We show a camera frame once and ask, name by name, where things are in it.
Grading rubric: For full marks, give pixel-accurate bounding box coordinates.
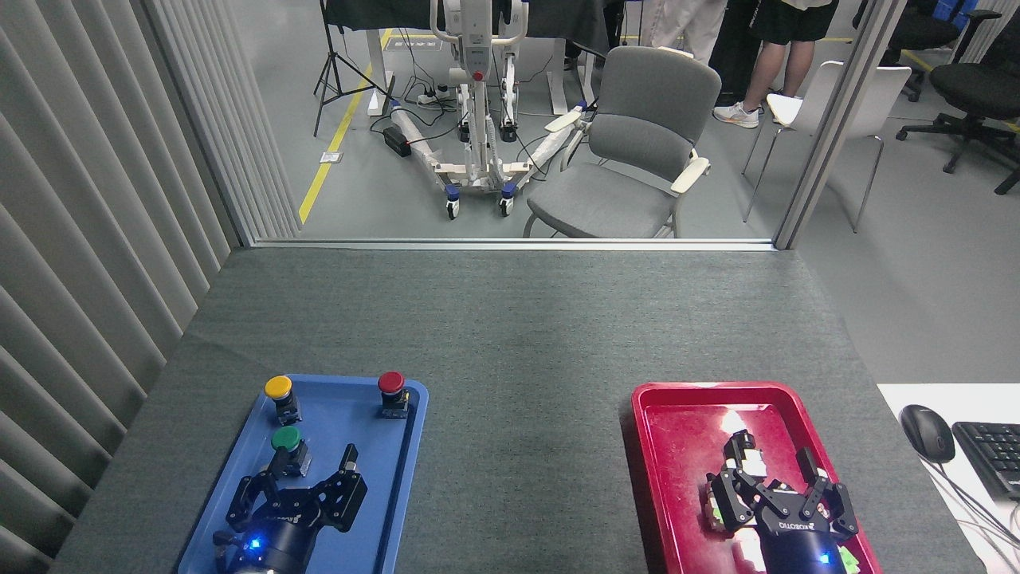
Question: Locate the green push button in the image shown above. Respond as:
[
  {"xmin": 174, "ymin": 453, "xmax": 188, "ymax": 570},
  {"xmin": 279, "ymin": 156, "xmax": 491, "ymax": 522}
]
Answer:
[{"xmin": 269, "ymin": 425, "xmax": 312, "ymax": 478}]

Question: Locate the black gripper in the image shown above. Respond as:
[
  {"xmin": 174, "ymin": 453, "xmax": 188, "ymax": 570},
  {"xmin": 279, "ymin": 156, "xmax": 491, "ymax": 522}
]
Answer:
[
  {"xmin": 705, "ymin": 446, "xmax": 861, "ymax": 574},
  {"xmin": 214, "ymin": 444, "xmax": 369, "ymax": 574}
]

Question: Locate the red push button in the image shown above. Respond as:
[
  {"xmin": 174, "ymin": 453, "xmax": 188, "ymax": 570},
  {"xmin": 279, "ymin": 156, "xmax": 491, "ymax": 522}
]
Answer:
[{"xmin": 377, "ymin": 371, "xmax": 411, "ymax": 419}]

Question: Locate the white stand on wheels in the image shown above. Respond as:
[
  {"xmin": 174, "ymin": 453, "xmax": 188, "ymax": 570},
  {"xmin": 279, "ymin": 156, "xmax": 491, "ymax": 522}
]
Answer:
[{"xmin": 390, "ymin": 0, "xmax": 594, "ymax": 220}]

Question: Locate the white side desk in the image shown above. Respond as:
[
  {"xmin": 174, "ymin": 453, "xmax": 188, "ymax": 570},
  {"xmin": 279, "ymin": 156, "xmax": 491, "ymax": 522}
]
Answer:
[{"xmin": 877, "ymin": 383, "xmax": 1020, "ymax": 574}]

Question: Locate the yellow push button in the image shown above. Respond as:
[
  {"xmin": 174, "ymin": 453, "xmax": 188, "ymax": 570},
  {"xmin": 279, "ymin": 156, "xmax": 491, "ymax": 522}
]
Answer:
[{"xmin": 265, "ymin": 375, "xmax": 302, "ymax": 426}]

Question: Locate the white plastic chair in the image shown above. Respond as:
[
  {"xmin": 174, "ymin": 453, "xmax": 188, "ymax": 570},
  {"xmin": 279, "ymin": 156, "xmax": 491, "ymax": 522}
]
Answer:
[{"xmin": 741, "ymin": 60, "xmax": 913, "ymax": 234}]

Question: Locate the black tripod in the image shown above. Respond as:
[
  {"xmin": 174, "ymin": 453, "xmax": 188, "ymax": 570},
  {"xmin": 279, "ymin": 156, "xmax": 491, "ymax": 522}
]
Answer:
[{"xmin": 313, "ymin": 0, "xmax": 395, "ymax": 138}]

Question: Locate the black office chair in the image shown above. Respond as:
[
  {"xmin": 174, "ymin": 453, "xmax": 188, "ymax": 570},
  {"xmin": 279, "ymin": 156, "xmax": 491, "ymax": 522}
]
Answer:
[
  {"xmin": 853, "ymin": 0, "xmax": 1001, "ymax": 103},
  {"xmin": 896, "ymin": 32, "xmax": 1020, "ymax": 196}
]

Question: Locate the silver frame rail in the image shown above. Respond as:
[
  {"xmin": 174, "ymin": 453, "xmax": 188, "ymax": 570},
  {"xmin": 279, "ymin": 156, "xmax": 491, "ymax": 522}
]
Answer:
[{"xmin": 251, "ymin": 238, "xmax": 778, "ymax": 253}]

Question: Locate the black keyboard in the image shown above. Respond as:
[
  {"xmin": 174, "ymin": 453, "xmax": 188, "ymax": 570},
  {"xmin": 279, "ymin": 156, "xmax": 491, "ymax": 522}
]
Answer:
[{"xmin": 952, "ymin": 421, "xmax": 1020, "ymax": 501}]

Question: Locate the mouse cable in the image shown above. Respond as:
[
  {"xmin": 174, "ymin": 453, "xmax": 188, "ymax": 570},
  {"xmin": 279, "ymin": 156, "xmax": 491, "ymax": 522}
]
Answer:
[{"xmin": 928, "ymin": 461, "xmax": 1020, "ymax": 559}]

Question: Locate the black and white switch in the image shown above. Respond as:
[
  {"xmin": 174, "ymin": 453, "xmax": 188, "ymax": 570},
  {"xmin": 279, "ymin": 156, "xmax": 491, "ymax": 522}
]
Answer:
[{"xmin": 721, "ymin": 429, "xmax": 766, "ymax": 479}]

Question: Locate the person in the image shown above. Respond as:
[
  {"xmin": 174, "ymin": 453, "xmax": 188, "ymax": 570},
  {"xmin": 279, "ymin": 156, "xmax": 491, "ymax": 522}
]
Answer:
[
  {"xmin": 644, "ymin": 0, "xmax": 728, "ymax": 65},
  {"xmin": 713, "ymin": 0, "xmax": 839, "ymax": 128}
]

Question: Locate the black computer mouse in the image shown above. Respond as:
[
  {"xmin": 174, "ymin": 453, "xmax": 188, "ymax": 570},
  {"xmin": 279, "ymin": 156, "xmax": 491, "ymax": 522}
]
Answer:
[{"xmin": 900, "ymin": 404, "xmax": 955, "ymax": 465}]

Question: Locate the grey armchair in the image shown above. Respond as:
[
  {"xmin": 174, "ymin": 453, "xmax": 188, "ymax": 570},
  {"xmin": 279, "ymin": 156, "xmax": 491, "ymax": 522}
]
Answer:
[{"xmin": 522, "ymin": 45, "xmax": 722, "ymax": 238}]

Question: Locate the blue plastic tray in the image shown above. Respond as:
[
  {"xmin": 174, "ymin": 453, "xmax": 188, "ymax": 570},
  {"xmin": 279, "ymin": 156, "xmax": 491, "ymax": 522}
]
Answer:
[{"xmin": 177, "ymin": 373, "xmax": 430, "ymax": 574}]

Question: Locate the red plastic tray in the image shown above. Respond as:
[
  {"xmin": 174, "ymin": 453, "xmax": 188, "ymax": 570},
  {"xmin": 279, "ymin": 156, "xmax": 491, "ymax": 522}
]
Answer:
[{"xmin": 630, "ymin": 381, "xmax": 884, "ymax": 574}]

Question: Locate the silver frame post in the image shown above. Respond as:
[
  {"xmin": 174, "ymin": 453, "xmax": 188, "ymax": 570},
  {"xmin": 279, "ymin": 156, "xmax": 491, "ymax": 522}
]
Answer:
[{"xmin": 773, "ymin": 0, "xmax": 909, "ymax": 250}]

